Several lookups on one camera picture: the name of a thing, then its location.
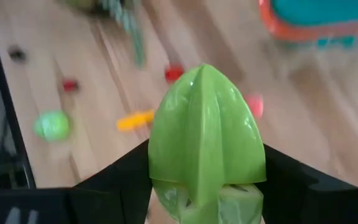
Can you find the potted succulent plant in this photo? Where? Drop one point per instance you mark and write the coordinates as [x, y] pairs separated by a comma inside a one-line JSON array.
[[129, 21]]

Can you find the green toy cabbage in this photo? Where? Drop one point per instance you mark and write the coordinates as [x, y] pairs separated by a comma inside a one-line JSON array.
[[52, 125]]

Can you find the red toy raspberry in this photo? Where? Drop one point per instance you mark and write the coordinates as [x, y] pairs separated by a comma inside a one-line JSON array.
[[174, 73]]

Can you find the light green toy vegetable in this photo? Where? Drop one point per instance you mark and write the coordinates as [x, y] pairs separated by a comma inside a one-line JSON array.
[[204, 140]]

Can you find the red toy cherry with stem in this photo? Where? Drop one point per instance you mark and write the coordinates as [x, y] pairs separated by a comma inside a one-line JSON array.
[[70, 85]]

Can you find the pink toy peach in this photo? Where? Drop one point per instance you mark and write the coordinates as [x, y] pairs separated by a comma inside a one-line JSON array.
[[255, 105]]

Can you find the teal basket with orange rim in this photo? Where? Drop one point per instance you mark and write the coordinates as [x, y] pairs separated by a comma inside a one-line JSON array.
[[322, 12]]

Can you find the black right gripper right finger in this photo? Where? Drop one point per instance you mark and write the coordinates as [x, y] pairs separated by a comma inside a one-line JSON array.
[[306, 199]]

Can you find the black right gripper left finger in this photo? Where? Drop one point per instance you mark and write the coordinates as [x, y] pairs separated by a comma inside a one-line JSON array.
[[104, 199]]

